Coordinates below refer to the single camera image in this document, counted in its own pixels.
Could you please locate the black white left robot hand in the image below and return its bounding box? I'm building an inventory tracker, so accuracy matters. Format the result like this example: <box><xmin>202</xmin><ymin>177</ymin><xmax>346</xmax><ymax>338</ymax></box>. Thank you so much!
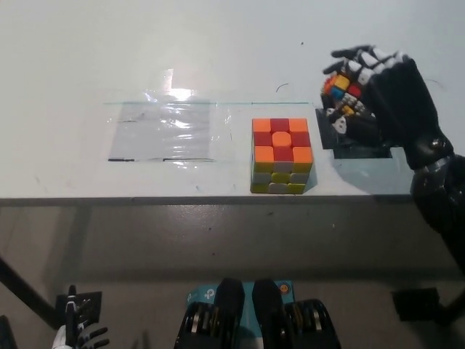
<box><xmin>54</xmin><ymin>285</ymin><xmax>110</xmax><ymax>349</ymax></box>

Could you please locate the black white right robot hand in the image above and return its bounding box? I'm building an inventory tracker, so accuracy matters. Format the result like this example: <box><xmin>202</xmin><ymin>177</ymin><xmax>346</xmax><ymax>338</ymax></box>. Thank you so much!
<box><xmin>319</xmin><ymin>45</ymin><xmax>456</xmax><ymax>170</ymax></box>

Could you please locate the small studded multicolour puzzle cube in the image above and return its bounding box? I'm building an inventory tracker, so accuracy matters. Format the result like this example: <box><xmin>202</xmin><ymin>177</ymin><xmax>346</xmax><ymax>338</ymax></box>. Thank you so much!
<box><xmin>321</xmin><ymin>72</ymin><xmax>368</xmax><ymax>118</ymax></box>

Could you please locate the black ribbed robot torso block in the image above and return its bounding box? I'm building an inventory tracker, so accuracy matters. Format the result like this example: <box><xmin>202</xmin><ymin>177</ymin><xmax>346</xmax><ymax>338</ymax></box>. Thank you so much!
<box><xmin>176</xmin><ymin>278</ymin><xmax>246</xmax><ymax>349</ymax></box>
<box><xmin>252</xmin><ymin>278</ymin><xmax>342</xmax><ymax>349</ymax></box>

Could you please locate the big orange red puzzle cube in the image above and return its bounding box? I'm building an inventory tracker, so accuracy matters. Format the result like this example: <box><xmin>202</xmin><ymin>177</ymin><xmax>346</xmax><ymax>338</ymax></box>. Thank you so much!
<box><xmin>249</xmin><ymin>117</ymin><xmax>315</xmax><ymax>196</ymax></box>

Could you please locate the black floor plate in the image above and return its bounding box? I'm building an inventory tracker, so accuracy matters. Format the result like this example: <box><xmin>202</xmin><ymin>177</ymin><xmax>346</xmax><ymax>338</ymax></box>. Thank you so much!
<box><xmin>54</xmin><ymin>290</ymin><xmax>103</xmax><ymax>327</ymax></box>
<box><xmin>391</xmin><ymin>288</ymin><xmax>441</xmax><ymax>324</ymax></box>

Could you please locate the black tape patch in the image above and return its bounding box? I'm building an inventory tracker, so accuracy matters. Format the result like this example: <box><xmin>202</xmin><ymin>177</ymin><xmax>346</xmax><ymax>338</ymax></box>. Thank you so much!
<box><xmin>315</xmin><ymin>107</ymin><xmax>394</xmax><ymax>159</ymax></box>

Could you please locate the black table leg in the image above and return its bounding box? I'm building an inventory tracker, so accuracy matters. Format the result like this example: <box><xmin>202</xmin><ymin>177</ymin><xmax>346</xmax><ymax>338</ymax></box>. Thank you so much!
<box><xmin>0</xmin><ymin>256</ymin><xmax>59</xmax><ymax>325</ymax></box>

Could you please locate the clear plastic film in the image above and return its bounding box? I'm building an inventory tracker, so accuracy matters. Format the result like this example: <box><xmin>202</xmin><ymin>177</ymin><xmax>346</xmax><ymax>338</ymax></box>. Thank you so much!
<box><xmin>103</xmin><ymin>68</ymin><xmax>235</xmax><ymax>168</ymax></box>

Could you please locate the clear plastic sheet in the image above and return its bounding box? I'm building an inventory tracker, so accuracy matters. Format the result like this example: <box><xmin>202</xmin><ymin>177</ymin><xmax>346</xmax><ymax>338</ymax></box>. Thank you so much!
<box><xmin>108</xmin><ymin>100</ymin><xmax>216</xmax><ymax>162</ymax></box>

